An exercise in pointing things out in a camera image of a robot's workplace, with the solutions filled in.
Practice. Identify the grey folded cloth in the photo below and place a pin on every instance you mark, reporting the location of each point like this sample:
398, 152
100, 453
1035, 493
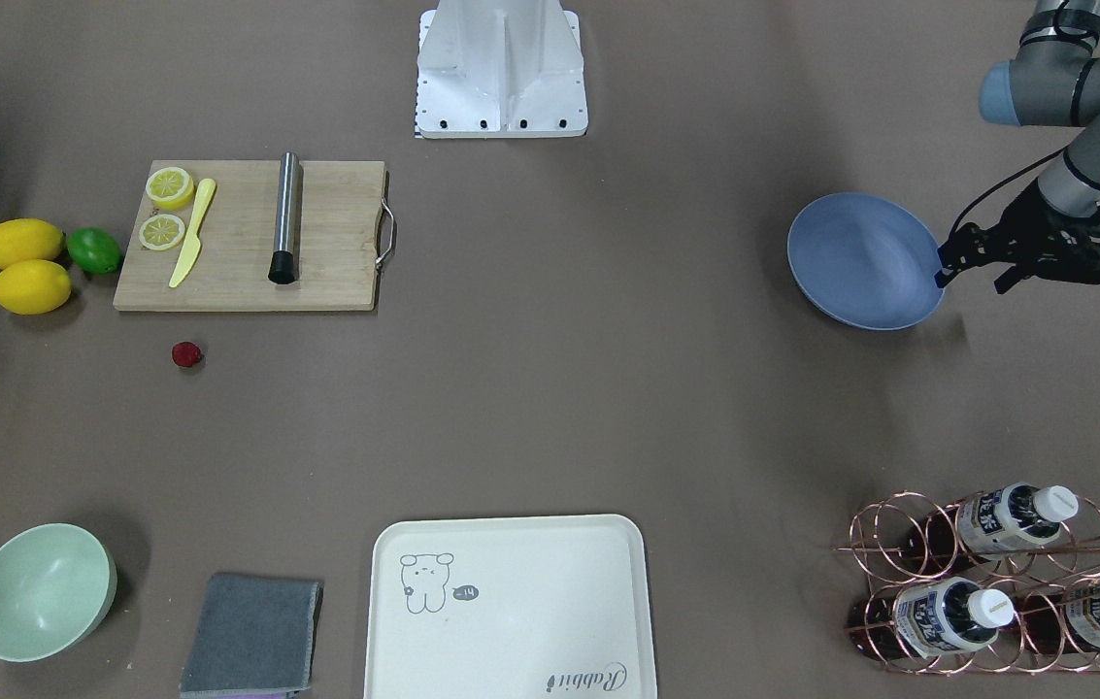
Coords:
254, 638

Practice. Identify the lemon half slice upper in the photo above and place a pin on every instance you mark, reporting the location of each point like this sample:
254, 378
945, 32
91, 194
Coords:
170, 188

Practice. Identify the copper wire bottle rack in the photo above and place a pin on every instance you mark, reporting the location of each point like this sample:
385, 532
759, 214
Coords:
890, 542

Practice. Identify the mint green bowl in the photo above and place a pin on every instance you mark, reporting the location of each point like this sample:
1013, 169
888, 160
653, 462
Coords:
57, 583

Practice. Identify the yellow lemon far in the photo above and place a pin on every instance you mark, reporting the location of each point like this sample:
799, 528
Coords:
29, 238

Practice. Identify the wooden cutting board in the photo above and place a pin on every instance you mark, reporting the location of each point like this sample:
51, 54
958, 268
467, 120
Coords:
338, 245

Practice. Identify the steel muddler black tip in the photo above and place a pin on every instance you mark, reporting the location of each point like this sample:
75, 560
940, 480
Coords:
284, 262

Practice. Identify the blue round plate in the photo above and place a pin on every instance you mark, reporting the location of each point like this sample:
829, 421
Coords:
865, 261

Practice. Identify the cream rabbit tray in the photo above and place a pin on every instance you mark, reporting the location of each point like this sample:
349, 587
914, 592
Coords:
511, 607

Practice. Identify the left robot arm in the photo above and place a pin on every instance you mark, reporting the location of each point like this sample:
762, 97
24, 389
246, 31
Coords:
1054, 79

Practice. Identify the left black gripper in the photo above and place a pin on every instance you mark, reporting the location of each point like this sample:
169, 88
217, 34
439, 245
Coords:
1026, 220

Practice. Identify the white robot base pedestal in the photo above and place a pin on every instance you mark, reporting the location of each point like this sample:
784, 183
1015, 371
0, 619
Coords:
500, 69

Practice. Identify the lemon half slice lower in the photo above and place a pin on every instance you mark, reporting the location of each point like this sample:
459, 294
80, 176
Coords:
161, 232

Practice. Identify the yellow lemon near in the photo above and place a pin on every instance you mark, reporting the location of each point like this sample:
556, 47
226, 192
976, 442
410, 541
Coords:
34, 287

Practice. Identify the tea bottle front middle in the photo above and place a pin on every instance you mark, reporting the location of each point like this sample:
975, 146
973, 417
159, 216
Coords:
927, 620

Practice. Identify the lemon half slice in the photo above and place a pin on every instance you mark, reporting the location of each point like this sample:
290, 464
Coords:
170, 188
161, 232

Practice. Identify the yellow lemon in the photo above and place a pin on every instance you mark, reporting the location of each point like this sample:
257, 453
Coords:
34, 287
29, 238

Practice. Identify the green lime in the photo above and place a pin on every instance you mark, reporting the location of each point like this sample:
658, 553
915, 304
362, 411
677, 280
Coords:
94, 251

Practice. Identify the red strawberry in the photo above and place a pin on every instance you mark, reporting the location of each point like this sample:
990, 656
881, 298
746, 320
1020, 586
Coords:
186, 355

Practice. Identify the yellow plastic knife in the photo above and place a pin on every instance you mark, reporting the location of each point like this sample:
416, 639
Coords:
192, 244

